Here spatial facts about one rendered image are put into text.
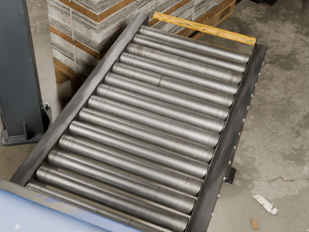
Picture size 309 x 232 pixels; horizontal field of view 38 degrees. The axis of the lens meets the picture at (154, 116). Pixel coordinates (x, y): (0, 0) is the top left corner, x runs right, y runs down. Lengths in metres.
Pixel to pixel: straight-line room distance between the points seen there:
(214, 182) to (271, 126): 1.40
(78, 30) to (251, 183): 1.18
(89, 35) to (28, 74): 0.37
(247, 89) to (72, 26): 1.09
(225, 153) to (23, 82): 1.16
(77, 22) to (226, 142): 1.18
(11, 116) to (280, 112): 1.53
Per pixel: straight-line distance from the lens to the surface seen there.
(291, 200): 2.35
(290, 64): 3.13
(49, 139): 1.38
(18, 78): 2.19
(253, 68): 1.69
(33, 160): 1.33
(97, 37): 2.25
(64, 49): 2.52
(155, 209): 1.22
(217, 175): 1.31
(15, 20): 2.00
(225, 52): 1.75
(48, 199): 0.33
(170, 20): 1.84
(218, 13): 3.29
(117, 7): 2.26
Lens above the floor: 1.82
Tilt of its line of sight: 45 degrees down
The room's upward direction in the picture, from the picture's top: 5 degrees clockwise
